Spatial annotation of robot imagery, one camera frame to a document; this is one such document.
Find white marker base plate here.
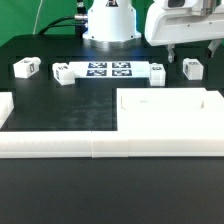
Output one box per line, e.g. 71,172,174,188
69,61,150,78

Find white left fence block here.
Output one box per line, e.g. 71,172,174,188
0,92,14,129

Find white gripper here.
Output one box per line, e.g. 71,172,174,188
144,0,224,63

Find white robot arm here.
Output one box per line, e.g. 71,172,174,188
83,0,224,61

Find thin white cable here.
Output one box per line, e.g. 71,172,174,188
32,0,44,36

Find white front fence wall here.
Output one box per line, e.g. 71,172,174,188
0,131,224,158

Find white square tabletop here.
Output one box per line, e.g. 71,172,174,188
117,88,224,131

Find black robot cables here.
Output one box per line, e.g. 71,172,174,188
37,0,89,37

